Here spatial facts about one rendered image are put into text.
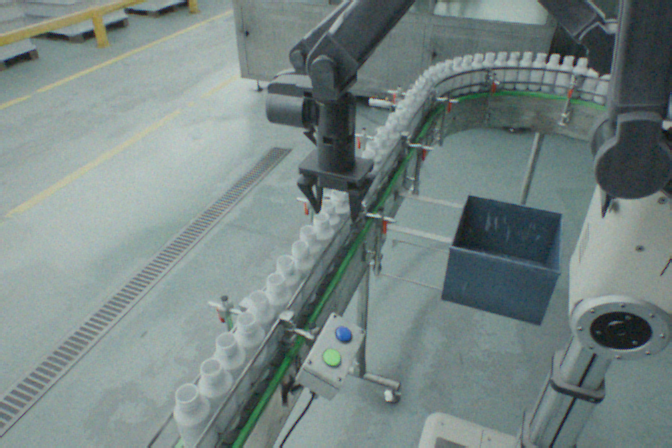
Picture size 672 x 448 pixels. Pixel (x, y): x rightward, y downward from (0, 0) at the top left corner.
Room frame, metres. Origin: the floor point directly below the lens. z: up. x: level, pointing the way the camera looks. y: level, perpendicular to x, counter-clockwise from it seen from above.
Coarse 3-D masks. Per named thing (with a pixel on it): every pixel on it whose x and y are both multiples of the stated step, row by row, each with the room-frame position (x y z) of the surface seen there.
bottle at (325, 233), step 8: (320, 216) 0.97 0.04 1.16; (320, 224) 0.94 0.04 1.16; (328, 224) 0.95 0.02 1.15; (320, 232) 0.94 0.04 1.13; (328, 232) 0.94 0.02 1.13; (320, 240) 0.93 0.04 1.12; (328, 240) 0.93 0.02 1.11; (328, 256) 0.93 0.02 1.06; (328, 264) 0.93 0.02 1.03; (328, 272) 0.93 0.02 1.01
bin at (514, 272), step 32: (480, 224) 1.37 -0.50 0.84; (512, 224) 1.33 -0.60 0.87; (544, 224) 1.29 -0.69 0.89; (480, 256) 1.07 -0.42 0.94; (512, 256) 1.32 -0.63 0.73; (544, 256) 1.28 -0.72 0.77; (448, 288) 1.10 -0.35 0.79; (480, 288) 1.07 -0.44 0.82; (512, 288) 1.04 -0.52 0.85; (544, 288) 1.00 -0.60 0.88
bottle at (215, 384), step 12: (216, 360) 0.53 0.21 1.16; (204, 372) 0.52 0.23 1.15; (216, 372) 0.51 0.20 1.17; (228, 372) 0.54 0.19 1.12; (204, 384) 0.51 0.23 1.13; (216, 384) 0.50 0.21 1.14; (228, 384) 0.51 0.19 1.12; (216, 396) 0.49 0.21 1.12; (216, 408) 0.49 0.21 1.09; (228, 408) 0.50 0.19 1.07; (228, 420) 0.49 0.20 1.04
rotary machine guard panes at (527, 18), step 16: (304, 0) 4.56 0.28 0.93; (320, 0) 4.50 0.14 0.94; (336, 0) 4.45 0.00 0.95; (448, 0) 4.09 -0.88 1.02; (464, 0) 4.05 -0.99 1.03; (480, 0) 4.00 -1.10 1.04; (496, 0) 3.96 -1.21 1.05; (512, 0) 3.91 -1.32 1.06; (528, 0) 3.87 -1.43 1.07; (480, 16) 3.99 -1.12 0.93; (496, 16) 3.95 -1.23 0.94; (512, 16) 3.90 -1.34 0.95; (528, 16) 3.86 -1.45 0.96; (544, 16) 3.82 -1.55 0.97
